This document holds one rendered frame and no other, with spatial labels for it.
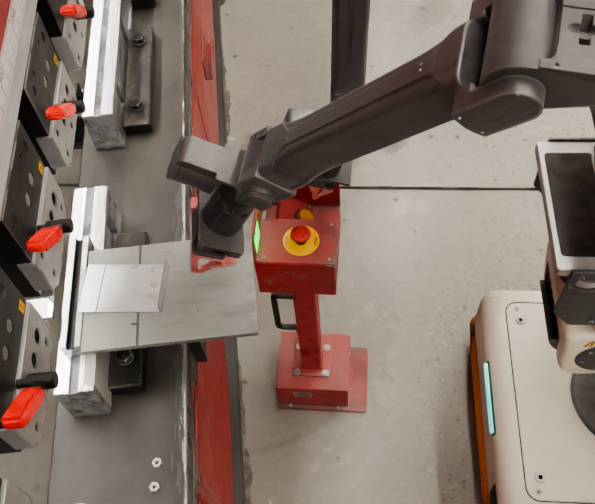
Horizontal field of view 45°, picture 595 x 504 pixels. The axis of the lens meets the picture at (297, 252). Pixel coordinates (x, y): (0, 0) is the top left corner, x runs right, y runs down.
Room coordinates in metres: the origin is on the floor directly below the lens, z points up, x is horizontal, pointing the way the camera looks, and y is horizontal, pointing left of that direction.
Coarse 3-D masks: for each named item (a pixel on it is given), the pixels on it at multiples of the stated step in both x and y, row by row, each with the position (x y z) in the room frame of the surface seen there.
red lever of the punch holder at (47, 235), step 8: (48, 224) 0.52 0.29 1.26; (56, 224) 0.52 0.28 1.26; (64, 224) 0.52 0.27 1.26; (72, 224) 0.53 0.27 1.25; (40, 232) 0.49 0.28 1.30; (48, 232) 0.48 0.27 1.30; (56, 232) 0.49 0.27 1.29; (64, 232) 0.52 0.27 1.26; (32, 240) 0.46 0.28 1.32; (40, 240) 0.46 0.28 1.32; (48, 240) 0.47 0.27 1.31; (56, 240) 0.48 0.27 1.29; (32, 248) 0.46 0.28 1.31; (40, 248) 0.46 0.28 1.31; (48, 248) 0.46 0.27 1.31
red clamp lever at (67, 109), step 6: (66, 102) 0.73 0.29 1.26; (72, 102) 0.73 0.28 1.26; (78, 102) 0.72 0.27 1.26; (48, 108) 0.67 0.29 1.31; (54, 108) 0.66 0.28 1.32; (60, 108) 0.66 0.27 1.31; (66, 108) 0.67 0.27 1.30; (72, 108) 0.69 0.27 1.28; (78, 108) 0.72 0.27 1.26; (84, 108) 0.72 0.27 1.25; (48, 114) 0.66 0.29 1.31; (54, 114) 0.66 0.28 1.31; (60, 114) 0.66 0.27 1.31; (66, 114) 0.67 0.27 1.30; (72, 114) 0.69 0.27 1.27
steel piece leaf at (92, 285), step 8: (88, 272) 0.62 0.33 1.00; (96, 272) 0.62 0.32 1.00; (88, 280) 0.61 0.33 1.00; (96, 280) 0.61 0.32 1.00; (88, 288) 0.59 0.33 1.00; (96, 288) 0.59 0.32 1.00; (88, 296) 0.58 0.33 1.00; (96, 296) 0.58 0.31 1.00; (80, 304) 0.57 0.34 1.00; (88, 304) 0.57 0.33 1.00; (96, 304) 0.56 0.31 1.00
